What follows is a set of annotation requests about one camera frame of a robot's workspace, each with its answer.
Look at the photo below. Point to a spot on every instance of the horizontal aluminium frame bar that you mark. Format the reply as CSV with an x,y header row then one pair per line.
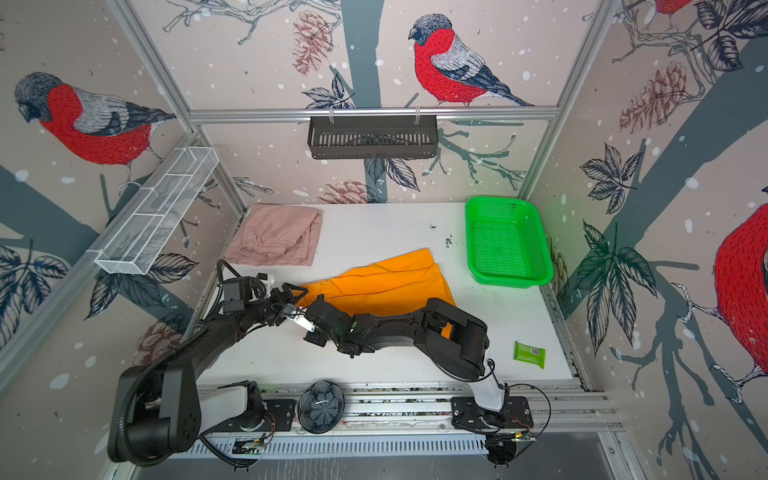
x,y
243,116

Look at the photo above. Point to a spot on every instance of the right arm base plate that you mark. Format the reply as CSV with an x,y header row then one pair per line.
x,y
467,415

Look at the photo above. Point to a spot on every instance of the pink shorts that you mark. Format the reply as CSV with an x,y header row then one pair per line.
x,y
276,235

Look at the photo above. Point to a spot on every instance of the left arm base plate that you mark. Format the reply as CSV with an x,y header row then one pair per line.
x,y
274,415

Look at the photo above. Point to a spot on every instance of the green snack packet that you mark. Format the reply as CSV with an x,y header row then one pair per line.
x,y
530,355

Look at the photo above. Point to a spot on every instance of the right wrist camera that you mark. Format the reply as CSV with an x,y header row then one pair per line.
x,y
298,316

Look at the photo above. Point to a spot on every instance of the black round fan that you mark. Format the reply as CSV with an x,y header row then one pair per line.
x,y
321,407

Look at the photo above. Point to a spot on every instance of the green plastic basket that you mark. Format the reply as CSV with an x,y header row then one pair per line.
x,y
506,243

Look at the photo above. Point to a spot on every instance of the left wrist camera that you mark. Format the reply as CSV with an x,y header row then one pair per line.
x,y
260,280

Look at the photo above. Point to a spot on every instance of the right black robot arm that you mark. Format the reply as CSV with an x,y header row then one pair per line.
x,y
455,341

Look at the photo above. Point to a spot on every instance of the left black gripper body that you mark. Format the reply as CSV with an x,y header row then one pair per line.
x,y
263,309

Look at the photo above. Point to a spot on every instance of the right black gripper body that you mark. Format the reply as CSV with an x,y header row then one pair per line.
x,y
321,334

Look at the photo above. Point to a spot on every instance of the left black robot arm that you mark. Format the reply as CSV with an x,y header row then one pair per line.
x,y
158,411

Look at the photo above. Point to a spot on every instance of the white mesh wall shelf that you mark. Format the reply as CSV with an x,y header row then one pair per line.
x,y
162,204

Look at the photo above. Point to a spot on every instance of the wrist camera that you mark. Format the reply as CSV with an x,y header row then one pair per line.
x,y
298,316
260,280

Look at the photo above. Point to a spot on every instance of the black hanging wire basket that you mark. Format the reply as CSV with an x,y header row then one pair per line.
x,y
373,137

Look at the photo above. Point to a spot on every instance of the orange shorts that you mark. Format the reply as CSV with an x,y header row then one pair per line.
x,y
392,287

